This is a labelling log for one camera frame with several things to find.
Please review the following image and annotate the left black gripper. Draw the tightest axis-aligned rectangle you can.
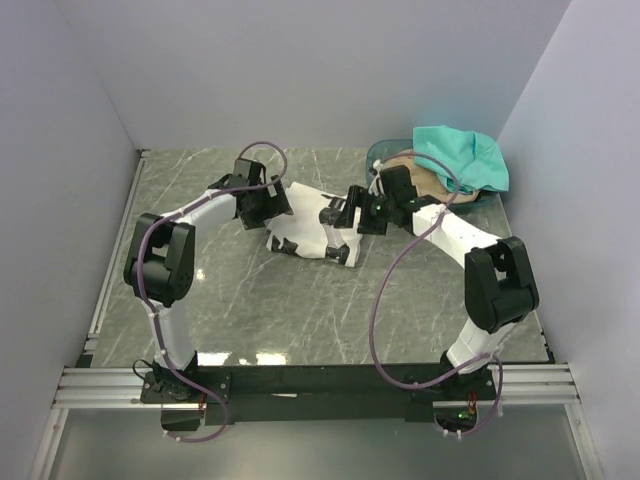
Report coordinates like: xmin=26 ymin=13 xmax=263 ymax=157
xmin=242 ymin=176 xmax=293 ymax=230

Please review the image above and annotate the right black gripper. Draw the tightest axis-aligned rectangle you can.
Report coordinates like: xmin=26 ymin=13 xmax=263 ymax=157
xmin=334 ymin=185 xmax=396 ymax=237

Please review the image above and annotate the white printed t shirt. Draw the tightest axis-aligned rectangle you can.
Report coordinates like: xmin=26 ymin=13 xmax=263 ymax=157
xmin=266 ymin=182 xmax=362 ymax=268

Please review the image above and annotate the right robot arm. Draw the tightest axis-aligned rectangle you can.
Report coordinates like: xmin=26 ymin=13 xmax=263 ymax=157
xmin=334 ymin=166 xmax=539 ymax=399

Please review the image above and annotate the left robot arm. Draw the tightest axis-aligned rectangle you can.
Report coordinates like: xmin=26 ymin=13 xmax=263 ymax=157
xmin=123 ymin=158 xmax=293 ymax=402

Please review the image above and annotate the beige t shirt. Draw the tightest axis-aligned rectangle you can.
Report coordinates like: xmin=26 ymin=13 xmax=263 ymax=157
xmin=382 ymin=150 xmax=453 ymax=203

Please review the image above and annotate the teal plastic laundry basket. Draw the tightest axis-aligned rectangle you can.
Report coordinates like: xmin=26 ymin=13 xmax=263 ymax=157
xmin=365 ymin=139 xmax=499 ymax=214

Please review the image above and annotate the teal t shirt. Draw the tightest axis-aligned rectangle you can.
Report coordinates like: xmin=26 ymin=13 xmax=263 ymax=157
xmin=412 ymin=125 xmax=510 ymax=194

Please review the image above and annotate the black base crossbar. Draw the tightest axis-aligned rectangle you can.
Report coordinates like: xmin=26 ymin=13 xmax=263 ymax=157
xmin=140 ymin=365 xmax=496 ymax=425

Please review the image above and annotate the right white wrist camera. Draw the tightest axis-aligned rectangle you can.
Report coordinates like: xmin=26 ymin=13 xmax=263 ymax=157
xmin=368 ymin=159 xmax=384 ymax=196

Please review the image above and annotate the aluminium frame rail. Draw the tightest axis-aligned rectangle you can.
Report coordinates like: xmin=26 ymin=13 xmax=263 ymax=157
xmin=52 ymin=364 xmax=581 ymax=410

